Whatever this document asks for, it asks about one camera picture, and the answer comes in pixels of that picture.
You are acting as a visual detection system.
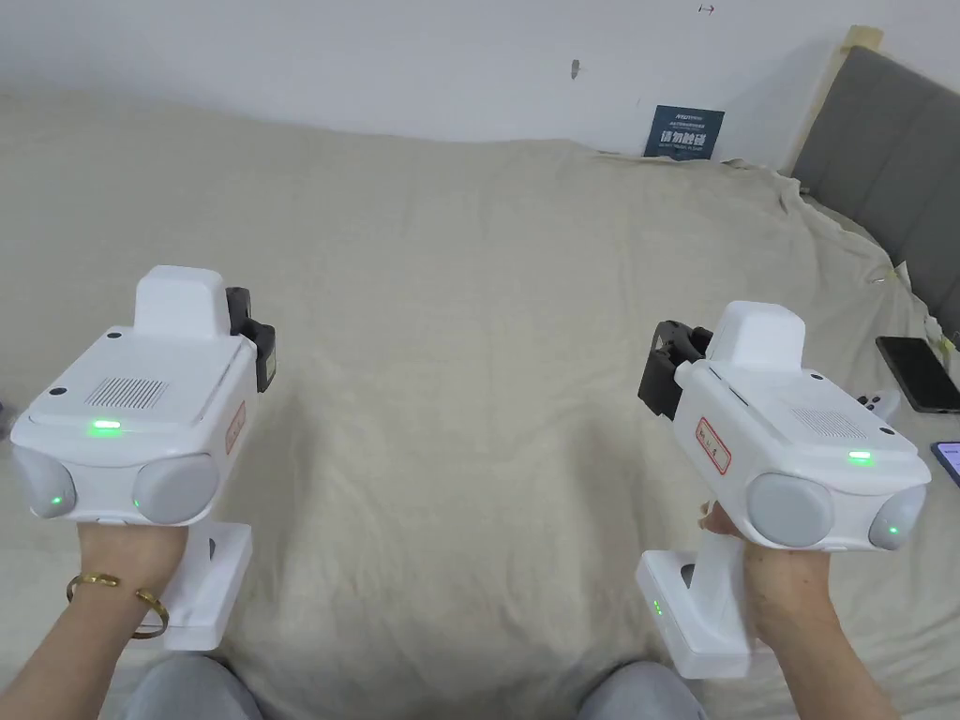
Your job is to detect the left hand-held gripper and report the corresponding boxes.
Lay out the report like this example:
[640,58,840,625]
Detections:
[8,265,278,653]

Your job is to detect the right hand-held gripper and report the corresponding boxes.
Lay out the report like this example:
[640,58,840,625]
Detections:
[636,299,934,680]

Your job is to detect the person's left forearm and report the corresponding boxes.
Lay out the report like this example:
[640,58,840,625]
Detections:
[0,573,171,720]

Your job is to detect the person's right forearm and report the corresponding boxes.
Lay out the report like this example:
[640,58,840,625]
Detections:
[757,618,905,720]

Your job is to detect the person's left hand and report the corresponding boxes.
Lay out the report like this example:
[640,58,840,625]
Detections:
[73,520,190,605]

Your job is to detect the person's right hand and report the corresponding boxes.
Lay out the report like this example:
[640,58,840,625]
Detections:
[696,500,835,655]

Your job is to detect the white hand controller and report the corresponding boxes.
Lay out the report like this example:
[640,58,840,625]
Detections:
[854,389,902,418]

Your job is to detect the black smartphone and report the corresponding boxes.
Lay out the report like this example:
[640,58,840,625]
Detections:
[875,336,960,414]

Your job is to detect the smartphone with lit screen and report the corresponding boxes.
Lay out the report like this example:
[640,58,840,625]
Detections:
[930,440,960,490]

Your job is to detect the person's legs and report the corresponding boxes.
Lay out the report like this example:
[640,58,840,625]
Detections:
[119,654,710,720]

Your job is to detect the grey padded headboard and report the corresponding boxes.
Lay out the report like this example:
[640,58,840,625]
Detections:
[779,24,960,340]

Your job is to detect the dark blue sign card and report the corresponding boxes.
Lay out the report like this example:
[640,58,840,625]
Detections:
[642,104,727,160]

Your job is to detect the bed with beige sheet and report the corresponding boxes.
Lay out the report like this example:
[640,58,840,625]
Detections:
[0,91,960,720]

